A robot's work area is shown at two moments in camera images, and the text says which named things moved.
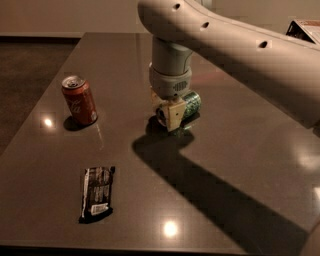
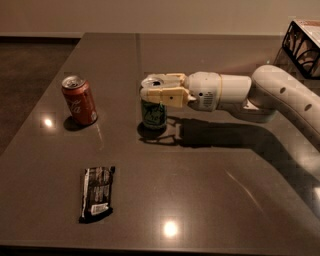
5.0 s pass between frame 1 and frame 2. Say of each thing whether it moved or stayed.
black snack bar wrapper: stayed
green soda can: moved
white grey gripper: moved
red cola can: stayed
